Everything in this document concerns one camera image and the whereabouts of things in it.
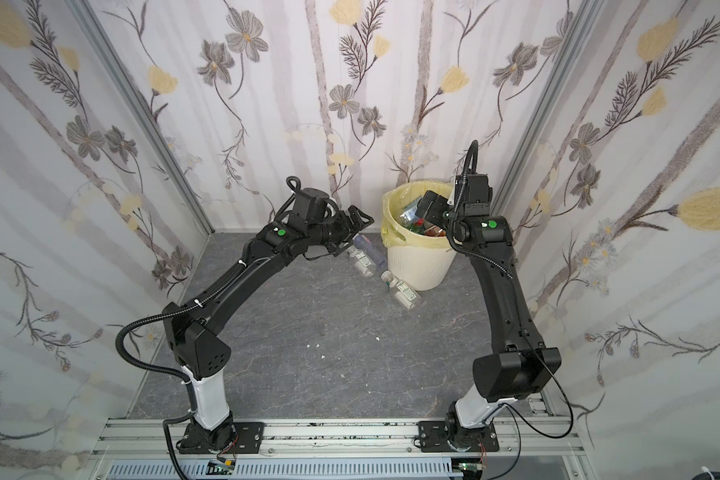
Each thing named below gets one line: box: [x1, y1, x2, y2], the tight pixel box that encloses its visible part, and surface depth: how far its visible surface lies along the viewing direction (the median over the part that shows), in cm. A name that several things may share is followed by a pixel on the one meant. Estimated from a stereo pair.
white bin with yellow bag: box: [380, 180, 458, 292], surface depth 97 cm
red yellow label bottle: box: [424, 225, 447, 237], surface depth 95 cm
